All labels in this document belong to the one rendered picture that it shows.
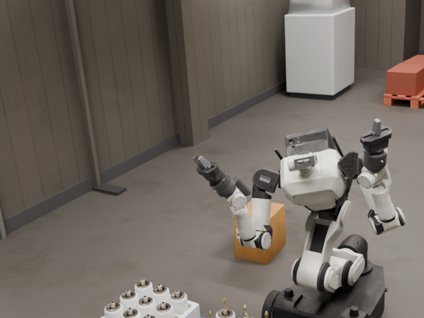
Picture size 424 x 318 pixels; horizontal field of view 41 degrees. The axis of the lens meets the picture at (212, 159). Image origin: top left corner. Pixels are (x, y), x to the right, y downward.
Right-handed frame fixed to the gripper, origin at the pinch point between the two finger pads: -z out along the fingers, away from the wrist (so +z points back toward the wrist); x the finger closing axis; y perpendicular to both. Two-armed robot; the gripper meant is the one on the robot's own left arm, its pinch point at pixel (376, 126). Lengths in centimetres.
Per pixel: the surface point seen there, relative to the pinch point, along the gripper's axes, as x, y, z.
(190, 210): 37, 177, 189
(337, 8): -255, 429, 210
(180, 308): 82, 41, 113
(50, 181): 132, 245, 167
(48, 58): 99, 286, 83
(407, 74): -282, 319, 259
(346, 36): -268, 426, 253
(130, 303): 105, 55, 110
